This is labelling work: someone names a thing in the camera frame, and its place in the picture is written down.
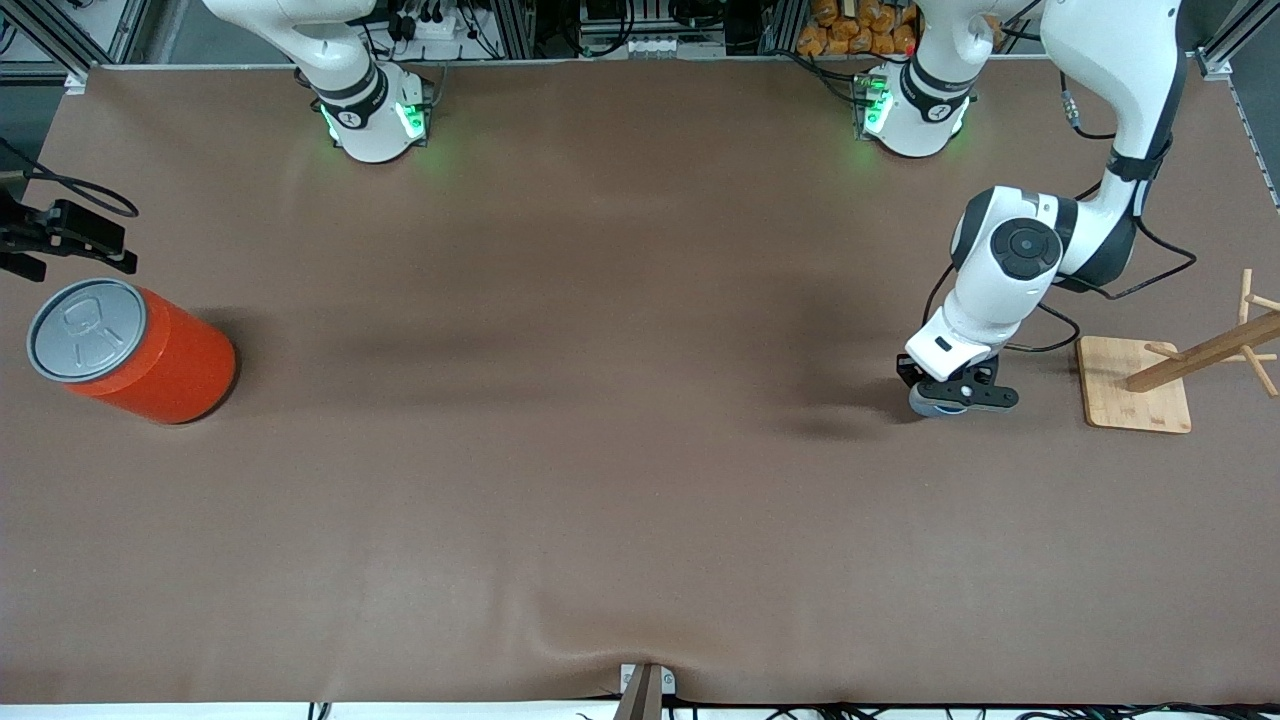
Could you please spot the aluminium corner frame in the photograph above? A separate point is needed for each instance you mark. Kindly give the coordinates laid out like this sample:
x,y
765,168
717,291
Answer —
x,y
50,35
1215,62

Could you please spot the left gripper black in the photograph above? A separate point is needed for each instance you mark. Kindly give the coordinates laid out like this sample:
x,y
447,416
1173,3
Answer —
x,y
906,371

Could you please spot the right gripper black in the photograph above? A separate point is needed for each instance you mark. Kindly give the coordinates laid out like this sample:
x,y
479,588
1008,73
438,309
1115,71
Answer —
x,y
72,230

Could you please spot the light blue plastic cup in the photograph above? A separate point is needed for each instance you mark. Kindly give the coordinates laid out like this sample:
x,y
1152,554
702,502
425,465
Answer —
x,y
922,408

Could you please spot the white power strip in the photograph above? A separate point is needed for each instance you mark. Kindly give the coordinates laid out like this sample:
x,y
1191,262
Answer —
x,y
435,28

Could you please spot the orange can grey lid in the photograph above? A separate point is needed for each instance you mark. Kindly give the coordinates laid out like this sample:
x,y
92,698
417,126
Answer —
x,y
170,360

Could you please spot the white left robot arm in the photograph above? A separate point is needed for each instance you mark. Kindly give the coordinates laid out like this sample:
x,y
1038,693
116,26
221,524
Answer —
x,y
1000,290

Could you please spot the brown table cloth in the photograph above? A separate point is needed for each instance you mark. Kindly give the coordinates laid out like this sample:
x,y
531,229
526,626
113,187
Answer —
x,y
640,500

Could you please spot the grey bracket with brown strut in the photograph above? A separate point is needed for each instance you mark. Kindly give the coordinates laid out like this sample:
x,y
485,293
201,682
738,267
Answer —
x,y
640,700

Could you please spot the wooden cup rack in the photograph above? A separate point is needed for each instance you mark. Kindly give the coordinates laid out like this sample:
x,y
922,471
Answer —
x,y
1130,385

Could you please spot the orange snack packets pile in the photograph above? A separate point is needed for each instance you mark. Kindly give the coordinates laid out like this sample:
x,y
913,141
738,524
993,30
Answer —
x,y
850,35

